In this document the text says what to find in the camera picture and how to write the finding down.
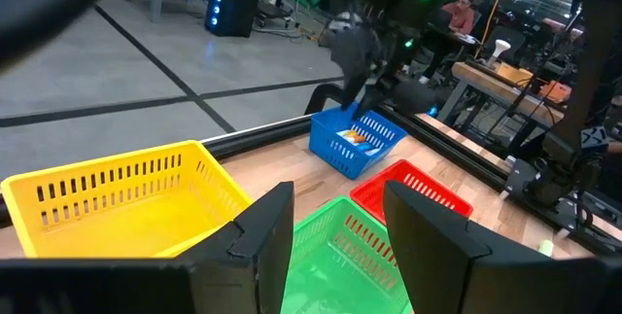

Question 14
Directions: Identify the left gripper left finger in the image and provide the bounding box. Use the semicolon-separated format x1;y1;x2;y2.
177;181;294;314

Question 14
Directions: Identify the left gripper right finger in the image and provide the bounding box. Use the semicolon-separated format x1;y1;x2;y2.
383;181;550;314

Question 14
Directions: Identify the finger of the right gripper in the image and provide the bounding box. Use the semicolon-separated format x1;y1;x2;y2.
339;75;363;111
357;80;393;119

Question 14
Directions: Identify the black arched clamp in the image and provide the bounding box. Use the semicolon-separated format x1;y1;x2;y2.
303;83;347;116

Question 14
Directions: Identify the blue plastic basket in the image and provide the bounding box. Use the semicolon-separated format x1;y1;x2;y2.
308;101;408;181

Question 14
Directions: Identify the green plastic basket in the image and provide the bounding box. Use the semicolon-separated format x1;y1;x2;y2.
280;195;414;314

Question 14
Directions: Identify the red plastic basket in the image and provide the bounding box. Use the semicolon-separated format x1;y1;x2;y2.
349;158;474;227

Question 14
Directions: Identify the person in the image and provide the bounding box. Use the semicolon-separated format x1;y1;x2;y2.
439;0;480;36

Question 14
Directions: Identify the wooden background table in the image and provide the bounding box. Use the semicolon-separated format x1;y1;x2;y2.
439;60;568;135

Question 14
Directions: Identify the black computer tower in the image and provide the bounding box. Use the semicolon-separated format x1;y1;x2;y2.
204;0;260;38

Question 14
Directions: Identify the white bulb table lamp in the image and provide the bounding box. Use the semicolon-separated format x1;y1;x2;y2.
485;39;512;68

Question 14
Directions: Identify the yellow plastic basket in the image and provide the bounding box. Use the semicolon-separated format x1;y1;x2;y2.
0;139;254;260

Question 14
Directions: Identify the yellow hanging cable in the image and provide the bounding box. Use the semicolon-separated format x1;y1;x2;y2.
478;0;504;57

